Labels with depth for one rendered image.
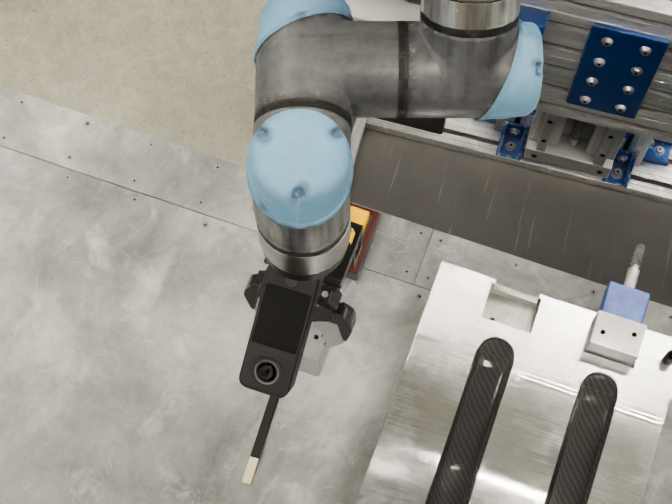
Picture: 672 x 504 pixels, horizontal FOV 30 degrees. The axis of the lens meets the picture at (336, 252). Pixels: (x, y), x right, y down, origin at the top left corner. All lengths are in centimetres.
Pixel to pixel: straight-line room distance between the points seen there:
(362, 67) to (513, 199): 117
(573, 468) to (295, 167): 51
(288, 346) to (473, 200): 107
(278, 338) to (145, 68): 146
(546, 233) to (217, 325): 84
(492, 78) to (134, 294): 59
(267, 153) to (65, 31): 167
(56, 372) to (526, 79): 66
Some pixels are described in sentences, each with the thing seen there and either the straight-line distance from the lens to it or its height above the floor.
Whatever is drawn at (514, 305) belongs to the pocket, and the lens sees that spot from 133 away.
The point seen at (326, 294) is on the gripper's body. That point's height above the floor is 109.
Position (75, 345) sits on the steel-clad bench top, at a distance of 140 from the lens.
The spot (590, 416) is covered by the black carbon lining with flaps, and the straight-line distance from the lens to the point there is 129.
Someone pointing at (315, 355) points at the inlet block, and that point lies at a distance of 120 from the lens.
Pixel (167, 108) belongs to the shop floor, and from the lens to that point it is 242.
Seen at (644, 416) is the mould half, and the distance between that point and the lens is 129.
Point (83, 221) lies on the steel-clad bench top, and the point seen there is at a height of 80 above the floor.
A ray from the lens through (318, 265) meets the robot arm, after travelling 100.
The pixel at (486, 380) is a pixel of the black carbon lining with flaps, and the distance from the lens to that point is 128.
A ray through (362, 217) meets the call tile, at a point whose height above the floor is 84.
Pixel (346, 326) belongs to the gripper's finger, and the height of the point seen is 104.
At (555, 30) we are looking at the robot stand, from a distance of 148.
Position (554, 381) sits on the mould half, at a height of 89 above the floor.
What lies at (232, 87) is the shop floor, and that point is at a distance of 242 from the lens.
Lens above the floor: 210
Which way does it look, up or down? 68 degrees down
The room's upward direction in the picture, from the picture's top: straight up
